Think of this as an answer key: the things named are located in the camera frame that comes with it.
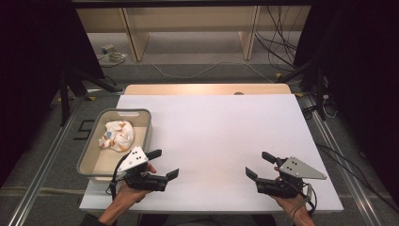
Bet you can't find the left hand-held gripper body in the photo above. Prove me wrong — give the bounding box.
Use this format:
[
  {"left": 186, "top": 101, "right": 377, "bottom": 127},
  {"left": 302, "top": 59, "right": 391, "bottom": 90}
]
[{"left": 111, "top": 145, "right": 168, "bottom": 192}]

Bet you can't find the light wooden shelf unit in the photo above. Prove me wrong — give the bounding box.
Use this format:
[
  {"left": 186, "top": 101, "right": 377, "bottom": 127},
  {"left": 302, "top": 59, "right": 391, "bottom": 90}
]
[{"left": 75, "top": 5, "right": 312, "bottom": 62}]

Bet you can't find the aluminium floor rail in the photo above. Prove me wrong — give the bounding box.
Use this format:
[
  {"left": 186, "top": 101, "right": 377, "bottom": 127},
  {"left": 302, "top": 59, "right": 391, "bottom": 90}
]
[
  {"left": 301, "top": 93, "right": 384, "bottom": 226},
  {"left": 7, "top": 96, "right": 92, "bottom": 226}
]

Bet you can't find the wooden table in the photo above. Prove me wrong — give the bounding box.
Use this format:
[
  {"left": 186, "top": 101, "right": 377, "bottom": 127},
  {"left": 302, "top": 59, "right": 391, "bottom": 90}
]
[{"left": 124, "top": 83, "right": 293, "bottom": 96}]

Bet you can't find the beige basket with grey rim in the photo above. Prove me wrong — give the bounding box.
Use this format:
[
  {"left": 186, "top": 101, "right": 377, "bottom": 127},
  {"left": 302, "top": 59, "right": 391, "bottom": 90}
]
[{"left": 76, "top": 107, "right": 153, "bottom": 184}]

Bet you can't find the person's right hand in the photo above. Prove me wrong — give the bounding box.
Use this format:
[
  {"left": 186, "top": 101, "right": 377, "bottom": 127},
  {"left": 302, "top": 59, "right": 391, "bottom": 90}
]
[{"left": 272, "top": 167, "right": 311, "bottom": 218}]

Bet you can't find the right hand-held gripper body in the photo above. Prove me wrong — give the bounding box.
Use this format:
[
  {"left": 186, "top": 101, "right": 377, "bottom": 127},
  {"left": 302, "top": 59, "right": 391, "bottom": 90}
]
[{"left": 255, "top": 155, "right": 327, "bottom": 200}]

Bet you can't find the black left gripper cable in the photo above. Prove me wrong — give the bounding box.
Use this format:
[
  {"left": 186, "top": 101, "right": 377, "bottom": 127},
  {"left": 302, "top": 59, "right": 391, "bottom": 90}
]
[{"left": 106, "top": 152, "right": 131, "bottom": 202}]

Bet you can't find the black curtain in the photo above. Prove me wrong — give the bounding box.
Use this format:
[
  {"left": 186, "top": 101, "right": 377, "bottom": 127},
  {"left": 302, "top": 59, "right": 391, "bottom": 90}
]
[
  {"left": 0, "top": 0, "right": 106, "bottom": 186},
  {"left": 294, "top": 0, "right": 399, "bottom": 206}
]

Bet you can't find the long black floor cable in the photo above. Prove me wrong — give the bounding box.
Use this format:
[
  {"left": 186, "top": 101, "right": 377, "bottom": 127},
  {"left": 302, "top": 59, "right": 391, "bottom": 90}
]
[{"left": 315, "top": 142, "right": 399, "bottom": 215}]

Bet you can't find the bundle of black cables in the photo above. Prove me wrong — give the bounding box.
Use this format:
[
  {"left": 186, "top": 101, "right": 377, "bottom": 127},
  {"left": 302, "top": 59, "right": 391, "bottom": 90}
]
[{"left": 254, "top": 5, "right": 299, "bottom": 71}]

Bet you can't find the coiled white cable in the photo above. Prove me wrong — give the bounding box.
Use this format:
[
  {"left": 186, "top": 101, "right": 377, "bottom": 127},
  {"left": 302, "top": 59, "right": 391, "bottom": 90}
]
[{"left": 97, "top": 51, "right": 129, "bottom": 69}]

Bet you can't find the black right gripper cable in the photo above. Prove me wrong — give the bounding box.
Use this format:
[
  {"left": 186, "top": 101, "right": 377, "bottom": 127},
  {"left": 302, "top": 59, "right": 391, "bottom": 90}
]
[{"left": 295, "top": 182, "right": 318, "bottom": 216}]

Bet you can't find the grey power adapter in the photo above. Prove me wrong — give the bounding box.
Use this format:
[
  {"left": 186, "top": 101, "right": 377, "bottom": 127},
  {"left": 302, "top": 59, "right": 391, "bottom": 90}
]
[{"left": 100, "top": 44, "right": 116, "bottom": 56}]

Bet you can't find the black tripod stand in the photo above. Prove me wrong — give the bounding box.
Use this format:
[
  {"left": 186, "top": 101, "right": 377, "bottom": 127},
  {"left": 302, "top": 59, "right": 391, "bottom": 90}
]
[
  {"left": 58, "top": 66, "right": 124, "bottom": 127},
  {"left": 277, "top": 55, "right": 329, "bottom": 121}
]

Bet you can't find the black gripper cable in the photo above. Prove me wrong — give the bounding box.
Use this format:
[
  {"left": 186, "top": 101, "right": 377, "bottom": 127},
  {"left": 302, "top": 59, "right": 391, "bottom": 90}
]
[
  {"left": 106, "top": 152, "right": 131, "bottom": 202},
  {"left": 295, "top": 182, "right": 318, "bottom": 216}
]

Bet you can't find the white table cover board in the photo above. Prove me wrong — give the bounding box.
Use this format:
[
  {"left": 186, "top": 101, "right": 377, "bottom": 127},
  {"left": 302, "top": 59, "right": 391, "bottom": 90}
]
[{"left": 79, "top": 93, "right": 344, "bottom": 215}]

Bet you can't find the white patterned cloth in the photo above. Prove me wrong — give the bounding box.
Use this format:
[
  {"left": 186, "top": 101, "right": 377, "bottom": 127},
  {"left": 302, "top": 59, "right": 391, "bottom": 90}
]
[{"left": 98, "top": 120, "right": 136, "bottom": 153}]

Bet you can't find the person's left hand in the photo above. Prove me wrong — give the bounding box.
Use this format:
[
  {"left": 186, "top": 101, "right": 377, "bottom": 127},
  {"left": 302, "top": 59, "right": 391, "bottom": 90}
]
[{"left": 114, "top": 163, "right": 157, "bottom": 206}]

